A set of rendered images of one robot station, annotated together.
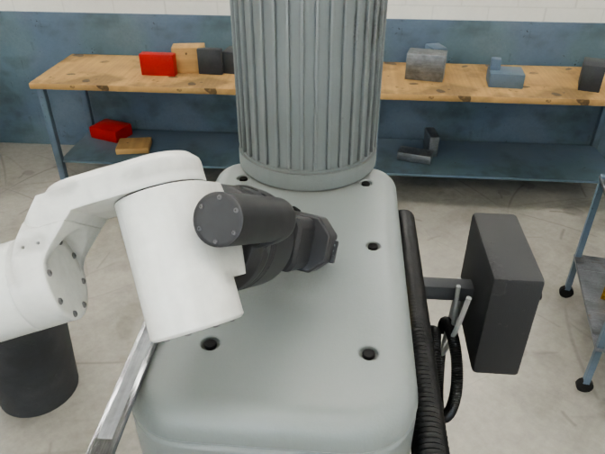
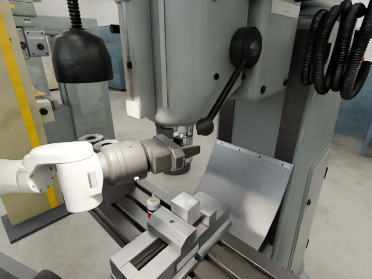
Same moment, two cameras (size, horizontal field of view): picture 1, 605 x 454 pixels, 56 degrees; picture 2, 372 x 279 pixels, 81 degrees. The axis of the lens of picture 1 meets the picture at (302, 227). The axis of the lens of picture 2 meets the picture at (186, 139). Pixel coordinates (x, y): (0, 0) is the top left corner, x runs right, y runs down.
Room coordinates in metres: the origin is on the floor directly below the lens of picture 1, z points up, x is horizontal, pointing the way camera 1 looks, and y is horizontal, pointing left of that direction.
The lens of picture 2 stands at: (0.14, -0.29, 1.46)
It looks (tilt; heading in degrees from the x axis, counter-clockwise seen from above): 23 degrees down; 38
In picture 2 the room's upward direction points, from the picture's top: straight up
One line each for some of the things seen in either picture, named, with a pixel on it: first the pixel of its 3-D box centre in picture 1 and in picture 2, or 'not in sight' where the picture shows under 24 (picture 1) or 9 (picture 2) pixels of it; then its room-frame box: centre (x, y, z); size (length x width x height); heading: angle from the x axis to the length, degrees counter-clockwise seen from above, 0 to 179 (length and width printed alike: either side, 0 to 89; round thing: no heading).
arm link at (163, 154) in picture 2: not in sight; (147, 157); (0.42, 0.04, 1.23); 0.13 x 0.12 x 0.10; 71
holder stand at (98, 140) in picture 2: not in sight; (102, 164); (0.51, 0.42, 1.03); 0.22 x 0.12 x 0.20; 92
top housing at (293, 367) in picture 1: (292, 304); not in sight; (0.52, 0.01, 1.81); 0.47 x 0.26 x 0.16; 175
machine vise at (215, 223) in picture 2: not in sight; (178, 232); (0.48, 0.01, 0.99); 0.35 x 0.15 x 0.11; 177
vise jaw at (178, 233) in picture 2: not in sight; (171, 228); (0.45, 0.01, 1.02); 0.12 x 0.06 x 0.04; 87
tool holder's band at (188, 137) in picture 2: not in sight; (182, 135); (0.51, 0.01, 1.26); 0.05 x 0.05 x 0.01
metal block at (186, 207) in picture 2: not in sight; (185, 209); (0.51, 0.00, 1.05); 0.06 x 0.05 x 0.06; 87
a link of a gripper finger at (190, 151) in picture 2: not in sight; (189, 152); (0.50, -0.02, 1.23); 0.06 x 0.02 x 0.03; 161
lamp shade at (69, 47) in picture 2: not in sight; (82, 55); (0.29, 0.01, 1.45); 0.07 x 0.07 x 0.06
